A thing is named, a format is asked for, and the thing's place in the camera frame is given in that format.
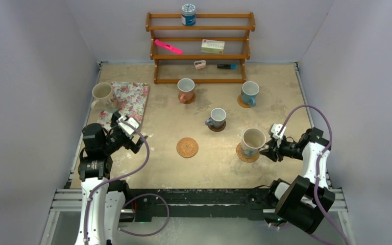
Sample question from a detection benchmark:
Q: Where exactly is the blue mug white inside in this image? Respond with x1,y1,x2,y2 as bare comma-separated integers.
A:
241,81,260,107

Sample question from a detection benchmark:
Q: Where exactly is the small grey mug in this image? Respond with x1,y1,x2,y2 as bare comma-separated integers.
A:
205,108,227,129

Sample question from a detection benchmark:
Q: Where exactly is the brown orange mug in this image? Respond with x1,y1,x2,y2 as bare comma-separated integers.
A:
177,78,195,93

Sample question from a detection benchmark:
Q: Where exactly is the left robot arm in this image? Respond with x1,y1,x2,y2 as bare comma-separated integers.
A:
75,112,146,244

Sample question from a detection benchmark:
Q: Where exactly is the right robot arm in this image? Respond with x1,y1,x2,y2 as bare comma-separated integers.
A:
260,124,335,234

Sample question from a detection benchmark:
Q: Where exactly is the woven rattan coaster right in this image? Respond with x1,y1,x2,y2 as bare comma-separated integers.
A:
236,143,260,163

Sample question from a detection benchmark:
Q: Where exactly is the woven rattan coaster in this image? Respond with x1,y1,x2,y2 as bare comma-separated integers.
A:
176,137,199,158
236,143,260,163

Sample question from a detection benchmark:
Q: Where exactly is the woven rattan coaster left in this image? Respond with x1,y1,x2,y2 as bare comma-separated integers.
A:
176,137,199,158

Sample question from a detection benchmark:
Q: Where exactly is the light wooden coaster right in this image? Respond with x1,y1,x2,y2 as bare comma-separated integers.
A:
237,94,252,108

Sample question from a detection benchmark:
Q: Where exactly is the light wooden coaster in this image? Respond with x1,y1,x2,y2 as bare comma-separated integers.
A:
237,94,252,108
178,92,196,104

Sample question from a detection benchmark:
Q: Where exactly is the dark brown wooden coaster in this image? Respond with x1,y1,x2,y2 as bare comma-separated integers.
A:
208,121,227,132

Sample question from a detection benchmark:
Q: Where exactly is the light wooden coaster left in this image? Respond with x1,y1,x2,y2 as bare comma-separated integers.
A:
178,92,196,104

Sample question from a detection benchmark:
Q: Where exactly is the floral serving tray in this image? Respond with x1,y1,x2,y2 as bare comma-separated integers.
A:
97,82,150,130

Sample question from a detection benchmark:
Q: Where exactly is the beige floral mug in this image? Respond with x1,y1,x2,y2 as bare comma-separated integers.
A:
91,83,119,112

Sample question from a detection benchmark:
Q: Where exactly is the black blue marker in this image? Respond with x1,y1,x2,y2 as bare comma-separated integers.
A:
217,64,237,69

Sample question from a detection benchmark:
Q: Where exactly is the pink tape dispenser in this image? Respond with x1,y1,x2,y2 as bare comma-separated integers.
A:
193,60,206,70

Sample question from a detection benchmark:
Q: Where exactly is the pink marker pen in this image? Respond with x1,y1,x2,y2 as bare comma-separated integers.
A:
154,39,183,55

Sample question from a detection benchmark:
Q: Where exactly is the wooden three-tier shelf rack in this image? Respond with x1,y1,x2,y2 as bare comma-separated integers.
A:
145,12,256,84

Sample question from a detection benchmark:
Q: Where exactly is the green white small box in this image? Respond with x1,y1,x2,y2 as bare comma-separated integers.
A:
201,39,225,55

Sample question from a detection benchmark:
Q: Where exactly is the blue-lidded white jar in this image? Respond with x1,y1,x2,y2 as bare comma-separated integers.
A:
181,4,196,26

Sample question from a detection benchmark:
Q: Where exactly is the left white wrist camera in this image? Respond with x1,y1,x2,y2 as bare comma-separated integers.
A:
117,115,140,137

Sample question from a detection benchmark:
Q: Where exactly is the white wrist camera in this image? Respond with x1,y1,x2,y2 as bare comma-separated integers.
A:
117,115,140,137
269,124,286,140

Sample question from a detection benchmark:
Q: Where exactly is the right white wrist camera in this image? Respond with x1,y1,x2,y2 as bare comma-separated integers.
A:
269,124,286,140

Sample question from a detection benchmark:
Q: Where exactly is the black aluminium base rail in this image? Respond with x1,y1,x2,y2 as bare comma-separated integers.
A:
122,188,278,222

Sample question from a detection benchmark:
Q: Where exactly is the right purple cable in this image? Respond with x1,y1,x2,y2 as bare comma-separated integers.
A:
268,105,352,245

